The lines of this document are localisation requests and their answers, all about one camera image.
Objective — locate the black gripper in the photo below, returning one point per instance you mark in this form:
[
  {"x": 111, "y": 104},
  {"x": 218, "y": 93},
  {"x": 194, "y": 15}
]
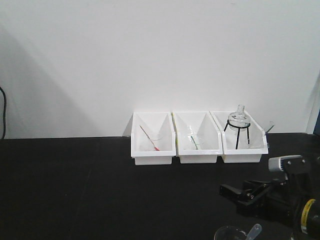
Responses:
[{"x": 290, "y": 201}]

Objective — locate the clear plastic pipette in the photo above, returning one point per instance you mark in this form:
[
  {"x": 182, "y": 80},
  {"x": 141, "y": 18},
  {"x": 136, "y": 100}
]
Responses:
[{"x": 254, "y": 232}]

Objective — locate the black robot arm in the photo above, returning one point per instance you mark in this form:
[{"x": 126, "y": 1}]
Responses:
[{"x": 299, "y": 232}]

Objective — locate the clear glass beaker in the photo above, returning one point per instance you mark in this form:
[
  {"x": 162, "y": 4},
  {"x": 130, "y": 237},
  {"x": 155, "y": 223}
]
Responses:
[{"x": 230, "y": 233}]

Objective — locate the white right storage bin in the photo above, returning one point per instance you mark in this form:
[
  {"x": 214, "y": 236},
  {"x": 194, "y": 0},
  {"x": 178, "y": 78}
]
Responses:
[{"x": 246, "y": 153}]

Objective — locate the white storage bin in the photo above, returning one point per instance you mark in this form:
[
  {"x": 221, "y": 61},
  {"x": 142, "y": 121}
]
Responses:
[
  {"x": 198, "y": 138},
  {"x": 159, "y": 126},
  {"x": 246, "y": 153}
]

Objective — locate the white middle storage bin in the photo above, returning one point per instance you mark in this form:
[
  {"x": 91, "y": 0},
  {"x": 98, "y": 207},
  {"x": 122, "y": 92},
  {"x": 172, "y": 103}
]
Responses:
[{"x": 198, "y": 138}]

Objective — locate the red tipped thin rod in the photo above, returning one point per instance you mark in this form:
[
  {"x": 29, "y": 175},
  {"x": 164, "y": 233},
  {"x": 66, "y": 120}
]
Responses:
[{"x": 148, "y": 137}]

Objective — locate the white left storage bin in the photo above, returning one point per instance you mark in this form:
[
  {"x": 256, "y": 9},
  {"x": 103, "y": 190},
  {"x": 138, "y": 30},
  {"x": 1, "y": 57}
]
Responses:
[{"x": 159, "y": 126}]

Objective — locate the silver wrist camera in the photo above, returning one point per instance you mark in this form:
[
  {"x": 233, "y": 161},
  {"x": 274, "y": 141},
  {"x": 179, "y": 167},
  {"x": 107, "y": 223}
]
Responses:
[{"x": 276, "y": 164}]

